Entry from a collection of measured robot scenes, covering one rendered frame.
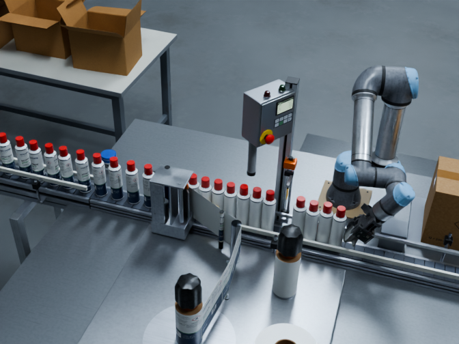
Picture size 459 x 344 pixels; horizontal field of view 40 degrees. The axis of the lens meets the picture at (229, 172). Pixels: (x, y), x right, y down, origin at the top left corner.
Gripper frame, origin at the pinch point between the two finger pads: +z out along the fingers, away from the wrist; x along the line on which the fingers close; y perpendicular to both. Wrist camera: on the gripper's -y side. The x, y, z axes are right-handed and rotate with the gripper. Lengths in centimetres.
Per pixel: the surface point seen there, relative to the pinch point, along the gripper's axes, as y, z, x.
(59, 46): -117, 100, -160
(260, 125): 1, -21, -54
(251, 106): -1, -24, -61
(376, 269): 5.5, -0.2, 15.5
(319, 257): 5.9, 11.0, -3.7
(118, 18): -137, 73, -141
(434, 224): -16.4, -17.8, 26.7
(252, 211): 2.6, 13.9, -35.1
